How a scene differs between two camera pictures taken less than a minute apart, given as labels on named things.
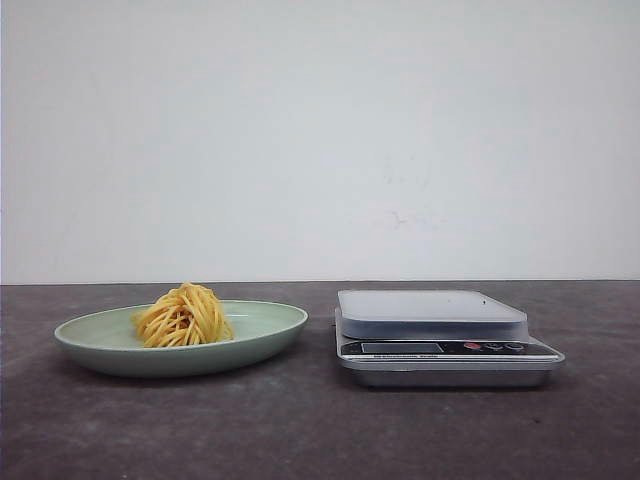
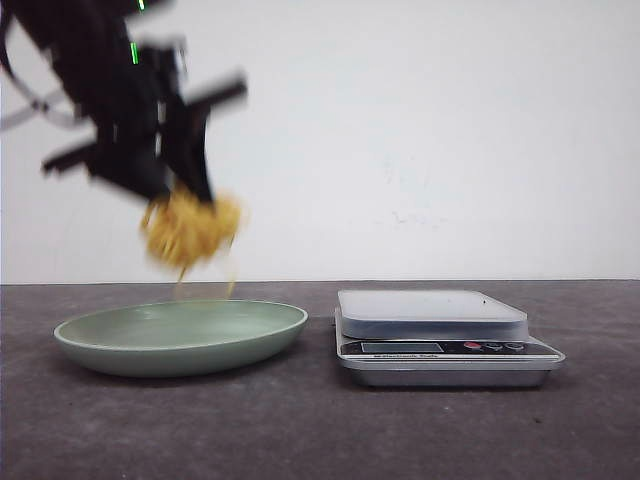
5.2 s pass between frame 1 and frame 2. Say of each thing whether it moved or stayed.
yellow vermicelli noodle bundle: moved
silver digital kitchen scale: stayed
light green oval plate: stayed
